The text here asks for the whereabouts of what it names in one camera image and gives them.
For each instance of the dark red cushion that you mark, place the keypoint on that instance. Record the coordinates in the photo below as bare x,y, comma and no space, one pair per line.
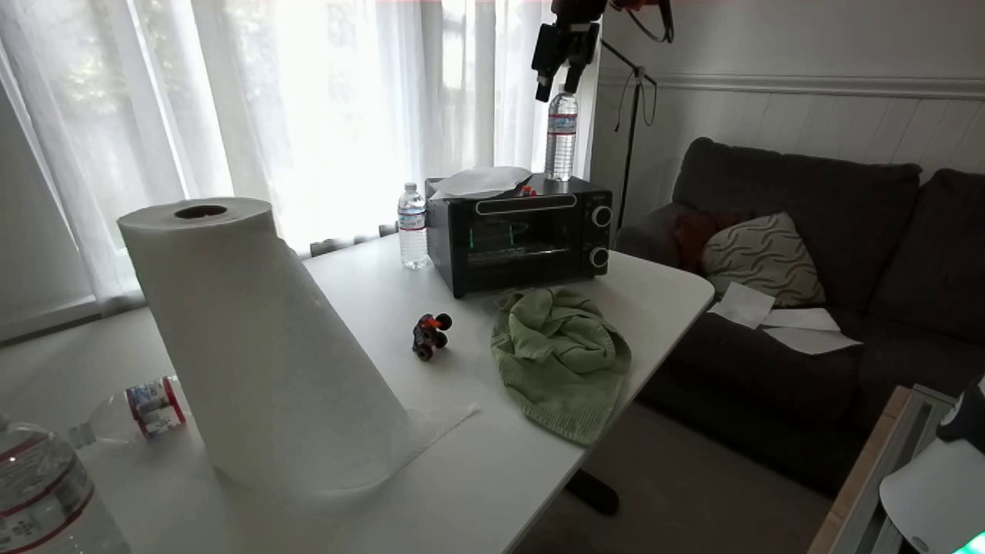
694,239

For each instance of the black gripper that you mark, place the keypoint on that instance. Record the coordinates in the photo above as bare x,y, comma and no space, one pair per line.
576,14

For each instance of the beige patterned pillow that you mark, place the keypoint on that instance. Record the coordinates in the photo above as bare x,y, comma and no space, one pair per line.
764,259

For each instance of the wooden framed robot stand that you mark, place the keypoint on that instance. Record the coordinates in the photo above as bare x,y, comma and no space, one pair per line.
873,481

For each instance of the white paper towel roll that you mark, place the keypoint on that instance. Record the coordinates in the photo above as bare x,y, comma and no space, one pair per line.
265,357

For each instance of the lying clear plastic bottle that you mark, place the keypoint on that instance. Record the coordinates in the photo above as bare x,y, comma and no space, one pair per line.
144,407

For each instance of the tall clear water bottle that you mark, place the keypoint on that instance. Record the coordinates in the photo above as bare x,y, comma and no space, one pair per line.
562,138

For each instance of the black toaster oven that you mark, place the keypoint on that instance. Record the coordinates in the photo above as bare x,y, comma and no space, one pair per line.
511,240

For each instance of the white sheer curtain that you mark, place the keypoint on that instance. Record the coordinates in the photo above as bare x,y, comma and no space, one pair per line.
309,101

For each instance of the white paper towel sheet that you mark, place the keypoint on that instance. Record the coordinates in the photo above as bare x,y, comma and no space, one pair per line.
477,183

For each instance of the water bottle with red label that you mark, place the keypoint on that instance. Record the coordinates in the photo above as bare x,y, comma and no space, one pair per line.
46,502

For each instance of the green cloth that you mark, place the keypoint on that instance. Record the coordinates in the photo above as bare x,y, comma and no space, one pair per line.
559,357

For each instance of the small red black toy car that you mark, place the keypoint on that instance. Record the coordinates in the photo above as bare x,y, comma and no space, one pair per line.
433,336

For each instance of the small clear water bottle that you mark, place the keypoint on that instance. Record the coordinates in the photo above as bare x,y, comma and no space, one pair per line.
409,233

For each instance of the thin black tripod stand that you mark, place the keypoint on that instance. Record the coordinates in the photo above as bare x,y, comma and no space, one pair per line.
635,111

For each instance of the dark grey sofa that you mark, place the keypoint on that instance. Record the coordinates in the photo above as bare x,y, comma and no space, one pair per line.
801,380

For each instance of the small red object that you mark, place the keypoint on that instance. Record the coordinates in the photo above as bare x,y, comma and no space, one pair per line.
527,189

